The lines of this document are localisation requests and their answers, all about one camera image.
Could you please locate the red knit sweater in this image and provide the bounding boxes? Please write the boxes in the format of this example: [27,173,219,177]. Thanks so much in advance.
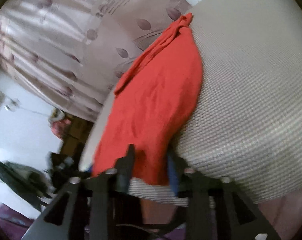
[92,13,203,185]

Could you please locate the dark wooden cabinet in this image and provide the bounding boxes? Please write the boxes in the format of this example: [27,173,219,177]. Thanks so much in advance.
[59,116,94,165]

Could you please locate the dark hanging garment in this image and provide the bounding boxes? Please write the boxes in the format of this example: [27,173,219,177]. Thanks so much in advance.
[0,161,51,211]

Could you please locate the floral bag on cabinet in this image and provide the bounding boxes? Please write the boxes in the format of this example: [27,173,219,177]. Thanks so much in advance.
[48,108,71,140]

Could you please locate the beige woven table cover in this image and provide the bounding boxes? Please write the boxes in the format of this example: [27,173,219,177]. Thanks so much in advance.
[81,0,302,203]

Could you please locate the leaf-print satin curtain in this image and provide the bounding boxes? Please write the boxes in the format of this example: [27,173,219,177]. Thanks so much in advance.
[0,0,190,121]

